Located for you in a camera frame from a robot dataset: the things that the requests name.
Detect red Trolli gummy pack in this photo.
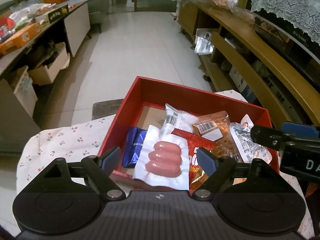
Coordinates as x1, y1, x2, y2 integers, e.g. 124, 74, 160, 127
172, 128, 218, 193

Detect brown waffle snack pack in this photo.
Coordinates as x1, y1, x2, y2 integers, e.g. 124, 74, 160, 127
192, 111, 243, 163

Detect blue wafer biscuit pack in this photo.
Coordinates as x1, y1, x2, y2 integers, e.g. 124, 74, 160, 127
122, 127, 147, 168

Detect vacuum packed pink sausages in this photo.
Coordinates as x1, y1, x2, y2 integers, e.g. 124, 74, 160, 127
132, 125, 189, 190

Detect white green label pack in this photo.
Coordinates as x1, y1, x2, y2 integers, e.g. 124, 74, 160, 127
160, 103, 198, 135

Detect cherry print tablecloth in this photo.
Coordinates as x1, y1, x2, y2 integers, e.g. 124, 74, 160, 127
16, 89, 315, 239

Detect red cardboard box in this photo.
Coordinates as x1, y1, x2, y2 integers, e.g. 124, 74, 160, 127
97, 76, 279, 196

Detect white plastic drawer bin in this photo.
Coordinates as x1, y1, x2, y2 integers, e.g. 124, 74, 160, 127
10, 66, 37, 117

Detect white storage box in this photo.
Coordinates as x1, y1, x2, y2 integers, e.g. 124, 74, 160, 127
28, 42, 70, 86

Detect silver foil bag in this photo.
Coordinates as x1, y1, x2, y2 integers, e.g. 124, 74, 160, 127
194, 28, 214, 55

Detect long dark side table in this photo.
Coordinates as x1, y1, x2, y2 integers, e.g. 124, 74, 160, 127
1, 3, 90, 155

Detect white lace cloth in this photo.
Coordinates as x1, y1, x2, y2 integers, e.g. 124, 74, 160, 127
251, 0, 319, 43

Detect orange flat carton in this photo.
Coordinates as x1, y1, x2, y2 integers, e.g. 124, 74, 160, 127
1, 22, 41, 55

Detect grey sofa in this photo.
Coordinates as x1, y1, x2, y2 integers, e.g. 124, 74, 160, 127
87, 0, 110, 33

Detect black labelled box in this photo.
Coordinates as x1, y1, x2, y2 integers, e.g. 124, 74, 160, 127
48, 4, 69, 24

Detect red plastic bag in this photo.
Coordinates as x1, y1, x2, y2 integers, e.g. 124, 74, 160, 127
0, 16, 16, 40

